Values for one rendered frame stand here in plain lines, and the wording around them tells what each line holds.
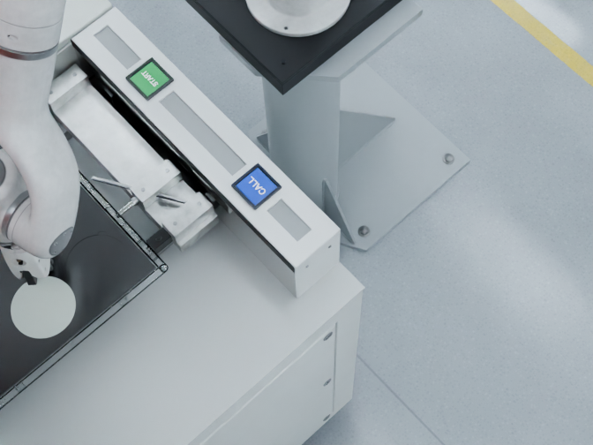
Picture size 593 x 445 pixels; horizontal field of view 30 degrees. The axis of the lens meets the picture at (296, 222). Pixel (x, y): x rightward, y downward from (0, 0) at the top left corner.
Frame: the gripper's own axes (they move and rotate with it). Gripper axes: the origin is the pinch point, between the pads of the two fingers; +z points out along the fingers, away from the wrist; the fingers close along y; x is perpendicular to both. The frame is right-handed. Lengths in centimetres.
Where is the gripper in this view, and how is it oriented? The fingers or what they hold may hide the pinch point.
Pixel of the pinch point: (40, 261)
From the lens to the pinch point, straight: 175.3
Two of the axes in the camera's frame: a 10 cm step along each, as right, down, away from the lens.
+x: -10.0, 0.6, 0.0
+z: 0.2, 3.9, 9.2
